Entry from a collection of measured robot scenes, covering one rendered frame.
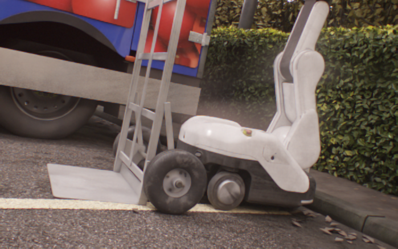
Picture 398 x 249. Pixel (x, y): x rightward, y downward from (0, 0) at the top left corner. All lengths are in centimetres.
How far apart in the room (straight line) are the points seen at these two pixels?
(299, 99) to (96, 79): 133
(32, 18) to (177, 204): 152
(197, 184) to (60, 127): 146
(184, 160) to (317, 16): 103
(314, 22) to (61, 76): 150
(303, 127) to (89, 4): 149
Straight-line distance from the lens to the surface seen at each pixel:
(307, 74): 230
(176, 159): 178
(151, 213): 181
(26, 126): 304
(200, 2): 334
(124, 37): 307
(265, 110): 372
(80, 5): 296
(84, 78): 298
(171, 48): 183
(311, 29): 237
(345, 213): 242
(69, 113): 312
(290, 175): 213
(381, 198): 284
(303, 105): 230
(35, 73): 290
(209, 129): 205
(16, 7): 287
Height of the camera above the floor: 49
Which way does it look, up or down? 3 degrees down
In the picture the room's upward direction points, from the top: 11 degrees clockwise
